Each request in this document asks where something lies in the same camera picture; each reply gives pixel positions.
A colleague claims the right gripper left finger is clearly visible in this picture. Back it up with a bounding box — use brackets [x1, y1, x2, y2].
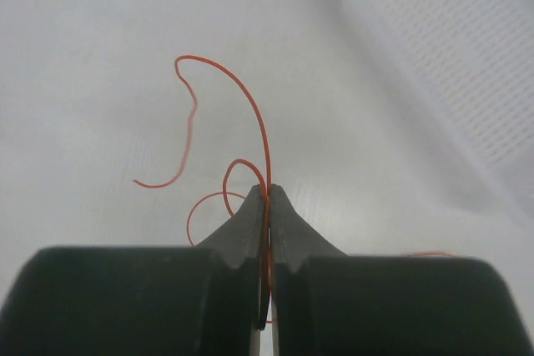
[1, 187, 267, 355]

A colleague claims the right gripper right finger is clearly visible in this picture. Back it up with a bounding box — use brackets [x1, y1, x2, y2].
[270, 185, 533, 355]

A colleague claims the right white plastic basket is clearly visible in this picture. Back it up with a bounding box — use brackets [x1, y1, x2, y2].
[344, 0, 533, 192]

